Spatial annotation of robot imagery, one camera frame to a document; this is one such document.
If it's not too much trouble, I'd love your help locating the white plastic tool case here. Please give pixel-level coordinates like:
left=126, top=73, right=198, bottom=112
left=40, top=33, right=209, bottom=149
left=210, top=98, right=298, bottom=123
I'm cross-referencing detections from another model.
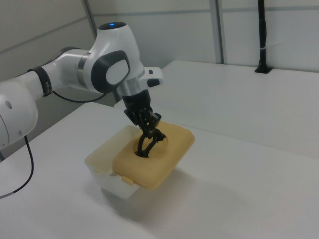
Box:
left=84, top=125, right=141, bottom=200

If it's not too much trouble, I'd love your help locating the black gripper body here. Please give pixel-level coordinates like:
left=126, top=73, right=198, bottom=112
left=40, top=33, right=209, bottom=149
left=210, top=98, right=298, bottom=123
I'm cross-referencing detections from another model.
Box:
left=121, top=90, right=154, bottom=125

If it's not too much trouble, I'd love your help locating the black camera stand pole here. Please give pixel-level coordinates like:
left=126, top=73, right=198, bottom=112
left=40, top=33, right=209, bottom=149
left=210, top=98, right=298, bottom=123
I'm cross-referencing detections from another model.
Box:
left=254, top=0, right=274, bottom=74

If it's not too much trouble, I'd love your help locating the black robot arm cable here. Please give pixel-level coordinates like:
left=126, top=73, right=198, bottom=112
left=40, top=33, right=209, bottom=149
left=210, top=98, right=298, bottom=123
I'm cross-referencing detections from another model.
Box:
left=0, top=90, right=116, bottom=199

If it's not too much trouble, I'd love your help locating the tan lid with black handle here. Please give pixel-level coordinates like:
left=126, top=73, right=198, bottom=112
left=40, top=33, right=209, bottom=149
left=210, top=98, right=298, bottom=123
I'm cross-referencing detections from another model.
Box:
left=113, top=121, right=195, bottom=190

